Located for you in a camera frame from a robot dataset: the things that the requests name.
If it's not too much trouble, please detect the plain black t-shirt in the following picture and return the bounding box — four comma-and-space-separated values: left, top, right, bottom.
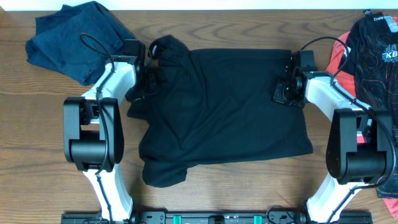
127, 35, 313, 188

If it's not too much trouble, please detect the navy blue garment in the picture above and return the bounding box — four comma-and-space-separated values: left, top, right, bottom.
25, 1, 135, 86

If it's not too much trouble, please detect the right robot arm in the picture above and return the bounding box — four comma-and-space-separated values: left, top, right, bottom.
272, 72, 396, 223

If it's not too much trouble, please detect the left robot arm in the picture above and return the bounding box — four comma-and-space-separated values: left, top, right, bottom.
61, 55, 146, 223

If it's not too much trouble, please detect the coral red shirt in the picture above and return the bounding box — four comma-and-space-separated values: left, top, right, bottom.
325, 17, 398, 218

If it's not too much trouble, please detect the black shirt with orange pattern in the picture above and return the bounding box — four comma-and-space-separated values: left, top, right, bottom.
341, 9, 398, 200

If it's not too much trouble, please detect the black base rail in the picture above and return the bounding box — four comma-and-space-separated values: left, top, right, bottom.
60, 208, 373, 224

